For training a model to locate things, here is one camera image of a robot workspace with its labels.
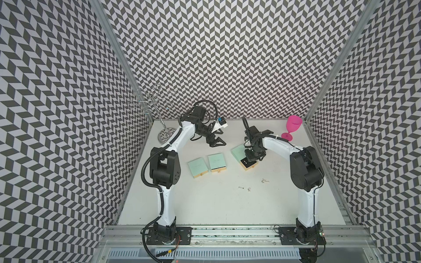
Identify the silver metal jewelry stand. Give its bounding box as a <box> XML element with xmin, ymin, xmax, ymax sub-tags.
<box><xmin>128</xmin><ymin>84</ymin><xmax>176</xmax><ymax>144</ymax></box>

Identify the mint green middle jewelry box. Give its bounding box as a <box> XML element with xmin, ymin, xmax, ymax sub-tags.
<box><xmin>208</xmin><ymin>153</ymin><xmax>227</xmax><ymax>173</ymax></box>

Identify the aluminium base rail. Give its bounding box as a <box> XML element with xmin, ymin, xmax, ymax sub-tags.
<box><xmin>98</xmin><ymin>224</ymin><xmax>377</xmax><ymax>249</ymax></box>

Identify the mint green drawer jewelry box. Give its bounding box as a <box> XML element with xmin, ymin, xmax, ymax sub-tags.
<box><xmin>231</xmin><ymin>144</ymin><xmax>258</xmax><ymax>171</ymax></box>

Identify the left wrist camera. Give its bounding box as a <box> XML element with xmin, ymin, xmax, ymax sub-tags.
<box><xmin>212</xmin><ymin>117</ymin><xmax>228</xmax><ymax>133</ymax></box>

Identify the black corrugated left cable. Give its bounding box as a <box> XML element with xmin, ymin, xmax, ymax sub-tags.
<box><xmin>192</xmin><ymin>99</ymin><xmax>219</xmax><ymax>122</ymax></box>

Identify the pink plastic goblet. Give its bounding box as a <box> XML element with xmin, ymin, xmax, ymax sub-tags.
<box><xmin>281</xmin><ymin>115</ymin><xmax>303</xmax><ymax>141</ymax></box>

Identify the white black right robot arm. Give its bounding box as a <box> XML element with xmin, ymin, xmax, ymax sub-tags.
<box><xmin>244</xmin><ymin>124</ymin><xmax>325</xmax><ymax>244</ymax></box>

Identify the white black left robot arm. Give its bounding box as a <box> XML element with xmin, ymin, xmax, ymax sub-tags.
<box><xmin>141</xmin><ymin>100</ymin><xmax>228</xmax><ymax>244</ymax></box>

